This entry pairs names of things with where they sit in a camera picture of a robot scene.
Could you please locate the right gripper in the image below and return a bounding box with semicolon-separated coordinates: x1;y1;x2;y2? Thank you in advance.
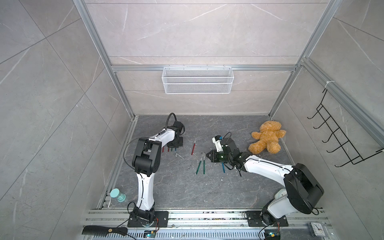
206;149;233;164

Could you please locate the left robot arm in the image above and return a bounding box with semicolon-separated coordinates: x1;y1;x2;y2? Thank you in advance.
128;113;185;227

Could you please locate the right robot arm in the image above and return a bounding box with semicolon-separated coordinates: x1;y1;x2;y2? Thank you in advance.
206;135;324;226

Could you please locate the brown teddy bear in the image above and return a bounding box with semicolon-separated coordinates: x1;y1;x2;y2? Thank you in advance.
248;121;287;155

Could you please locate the teal sand timer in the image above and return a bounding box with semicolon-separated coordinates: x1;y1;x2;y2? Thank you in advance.
110;188;126;203

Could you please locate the small white clock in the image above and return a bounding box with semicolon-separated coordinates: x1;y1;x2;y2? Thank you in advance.
309;222;326;237

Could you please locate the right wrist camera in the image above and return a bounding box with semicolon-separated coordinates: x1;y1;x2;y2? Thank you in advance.
212;135;223;153

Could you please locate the white wire mesh basket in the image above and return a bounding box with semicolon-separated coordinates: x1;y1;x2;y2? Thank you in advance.
162;67;234;95

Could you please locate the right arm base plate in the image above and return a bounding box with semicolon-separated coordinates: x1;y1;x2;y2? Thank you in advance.
244;211;289;227

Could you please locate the aluminium mounting rail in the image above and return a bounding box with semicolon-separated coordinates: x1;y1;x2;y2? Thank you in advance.
81;209;338;240

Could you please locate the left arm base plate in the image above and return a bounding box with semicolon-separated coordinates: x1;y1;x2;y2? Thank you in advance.
127;211;169;228

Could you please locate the black wire hook rack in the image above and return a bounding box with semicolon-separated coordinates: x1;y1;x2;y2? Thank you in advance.
307;89;384;168

